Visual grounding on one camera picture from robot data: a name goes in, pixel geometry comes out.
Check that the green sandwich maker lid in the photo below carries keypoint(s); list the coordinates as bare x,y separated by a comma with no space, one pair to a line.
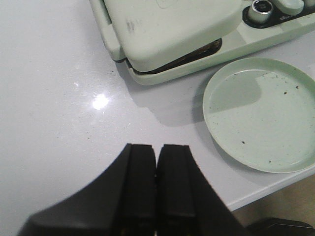
153,33

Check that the left silver control knob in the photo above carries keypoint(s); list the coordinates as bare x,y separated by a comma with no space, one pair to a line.
260,11

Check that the green round plate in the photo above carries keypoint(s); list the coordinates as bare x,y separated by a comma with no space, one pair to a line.
261,112

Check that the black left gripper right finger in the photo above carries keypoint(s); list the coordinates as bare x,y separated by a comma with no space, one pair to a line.
187,205

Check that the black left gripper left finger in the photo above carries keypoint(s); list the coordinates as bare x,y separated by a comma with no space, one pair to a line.
119,202

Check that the green breakfast maker base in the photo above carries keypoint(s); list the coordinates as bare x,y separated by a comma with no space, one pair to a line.
247,38

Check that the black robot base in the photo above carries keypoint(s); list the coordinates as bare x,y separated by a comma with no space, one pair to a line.
280,227

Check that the bread slice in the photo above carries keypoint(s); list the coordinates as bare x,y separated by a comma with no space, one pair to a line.
200,53

